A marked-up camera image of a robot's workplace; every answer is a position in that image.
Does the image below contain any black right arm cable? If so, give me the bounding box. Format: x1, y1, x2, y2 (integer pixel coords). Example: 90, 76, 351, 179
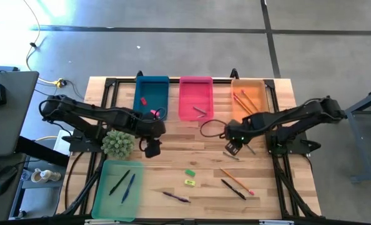
199, 119, 229, 139

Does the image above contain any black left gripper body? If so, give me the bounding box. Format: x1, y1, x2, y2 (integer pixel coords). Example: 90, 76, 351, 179
135, 112, 167, 143

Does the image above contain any thin floor cable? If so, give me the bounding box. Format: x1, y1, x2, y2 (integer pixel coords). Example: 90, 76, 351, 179
22, 0, 62, 86

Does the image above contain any blue plastic bin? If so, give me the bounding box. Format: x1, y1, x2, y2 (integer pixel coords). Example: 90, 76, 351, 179
132, 75, 171, 122

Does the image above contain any green potted succulent plant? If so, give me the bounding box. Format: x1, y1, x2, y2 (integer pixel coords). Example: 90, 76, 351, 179
101, 130, 136, 161

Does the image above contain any black metal table frame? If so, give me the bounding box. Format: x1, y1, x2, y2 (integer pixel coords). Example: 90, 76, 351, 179
56, 67, 322, 225

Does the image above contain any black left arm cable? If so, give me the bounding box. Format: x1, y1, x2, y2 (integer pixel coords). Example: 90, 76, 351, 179
154, 107, 169, 121

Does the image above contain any blue pen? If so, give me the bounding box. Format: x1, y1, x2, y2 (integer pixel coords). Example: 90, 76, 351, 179
121, 173, 137, 205

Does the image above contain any grey desk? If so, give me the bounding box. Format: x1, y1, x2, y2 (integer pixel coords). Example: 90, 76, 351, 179
0, 71, 40, 158

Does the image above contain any teal plastic bin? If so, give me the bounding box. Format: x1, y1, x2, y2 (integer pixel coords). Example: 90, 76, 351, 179
91, 159, 146, 223

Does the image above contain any orange plastic bin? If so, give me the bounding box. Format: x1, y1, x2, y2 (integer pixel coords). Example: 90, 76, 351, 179
230, 78, 272, 125

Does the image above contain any black computer mouse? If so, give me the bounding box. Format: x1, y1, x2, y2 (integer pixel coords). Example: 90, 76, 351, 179
0, 165, 18, 196

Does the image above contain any purple pen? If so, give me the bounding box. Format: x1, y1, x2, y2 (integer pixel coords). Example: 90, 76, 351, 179
161, 191, 192, 204

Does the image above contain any blue-grey metal table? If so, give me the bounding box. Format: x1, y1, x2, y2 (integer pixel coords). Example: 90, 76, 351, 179
344, 87, 371, 184

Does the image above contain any white box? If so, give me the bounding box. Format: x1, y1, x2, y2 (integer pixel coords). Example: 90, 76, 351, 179
53, 129, 74, 156

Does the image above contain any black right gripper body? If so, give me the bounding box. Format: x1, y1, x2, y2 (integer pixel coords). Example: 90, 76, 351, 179
224, 119, 255, 143

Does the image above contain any pink plastic bin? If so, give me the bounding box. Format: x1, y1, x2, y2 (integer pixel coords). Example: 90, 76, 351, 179
177, 76, 215, 123

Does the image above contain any white cup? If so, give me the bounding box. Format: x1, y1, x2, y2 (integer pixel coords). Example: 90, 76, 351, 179
30, 167, 62, 184

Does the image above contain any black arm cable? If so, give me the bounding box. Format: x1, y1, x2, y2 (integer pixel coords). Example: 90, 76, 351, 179
154, 107, 169, 121
199, 119, 229, 139

